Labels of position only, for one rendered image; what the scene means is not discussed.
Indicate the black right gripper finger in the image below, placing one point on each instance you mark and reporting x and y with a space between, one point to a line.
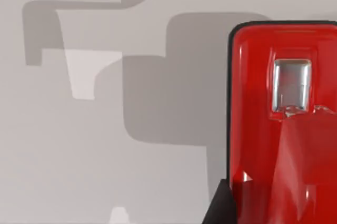
220 208

